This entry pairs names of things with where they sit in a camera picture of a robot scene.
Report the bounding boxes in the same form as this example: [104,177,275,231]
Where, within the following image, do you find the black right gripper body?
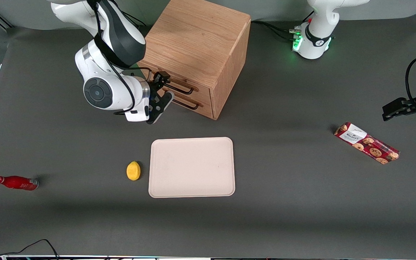
[148,81,166,113]

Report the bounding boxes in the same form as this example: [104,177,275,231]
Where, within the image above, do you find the wooden drawer with black handle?
[139,61,214,106]
[163,87,214,120]

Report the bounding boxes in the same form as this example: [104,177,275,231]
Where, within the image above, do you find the wooden drawer cabinet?
[138,0,252,120]

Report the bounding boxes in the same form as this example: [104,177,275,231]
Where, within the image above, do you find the red cookie box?
[334,122,400,165]

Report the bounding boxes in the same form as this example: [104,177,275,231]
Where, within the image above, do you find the yellow lemon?
[126,161,141,181]

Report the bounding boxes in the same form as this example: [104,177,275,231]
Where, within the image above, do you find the beige rectangular tray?
[148,137,236,199]

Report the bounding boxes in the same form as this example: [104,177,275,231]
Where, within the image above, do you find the red bottle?
[0,175,39,191]

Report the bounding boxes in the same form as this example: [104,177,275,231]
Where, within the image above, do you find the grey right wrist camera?
[146,91,175,125]

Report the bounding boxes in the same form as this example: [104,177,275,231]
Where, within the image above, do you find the black right arm base cables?
[121,9,148,28]

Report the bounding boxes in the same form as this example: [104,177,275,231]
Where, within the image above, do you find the black arm base cables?
[251,11,315,42]
[121,9,148,28]

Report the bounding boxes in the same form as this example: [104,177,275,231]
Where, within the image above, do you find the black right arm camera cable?
[90,0,151,117]

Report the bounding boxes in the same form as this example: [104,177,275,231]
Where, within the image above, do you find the black left arm base cables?
[251,11,315,42]

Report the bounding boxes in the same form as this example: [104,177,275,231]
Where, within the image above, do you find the thin black floor cable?
[0,239,60,260]

